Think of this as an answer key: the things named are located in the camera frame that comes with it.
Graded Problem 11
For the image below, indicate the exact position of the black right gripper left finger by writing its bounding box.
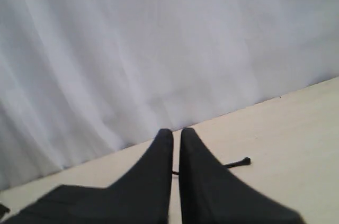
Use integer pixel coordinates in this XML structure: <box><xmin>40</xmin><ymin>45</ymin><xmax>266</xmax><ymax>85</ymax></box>
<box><xmin>5</xmin><ymin>129</ymin><xmax>173</xmax><ymax>223</ymax></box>

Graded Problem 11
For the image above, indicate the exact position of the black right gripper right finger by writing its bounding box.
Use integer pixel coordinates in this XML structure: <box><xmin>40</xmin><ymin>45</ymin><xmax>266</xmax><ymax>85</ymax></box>
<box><xmin>179</xmin><ymin>128</ymin><xmax>305</xmax><ymax>223</ymax></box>

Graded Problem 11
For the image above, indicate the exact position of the black cord with frayed knot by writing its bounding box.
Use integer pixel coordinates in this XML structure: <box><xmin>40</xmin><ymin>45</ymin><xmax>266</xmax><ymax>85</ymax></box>
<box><xmin>171</xmin><ymin>156</ymin><xmax>252</xmax><ymax>176</ymax></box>

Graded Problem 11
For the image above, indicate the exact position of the white backdrop curtain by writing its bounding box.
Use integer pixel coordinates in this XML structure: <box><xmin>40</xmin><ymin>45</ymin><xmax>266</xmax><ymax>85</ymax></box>
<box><xmin>1</xmin><ymin>0</ymin><xmax>338</xmax><ymax>190</ymax></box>

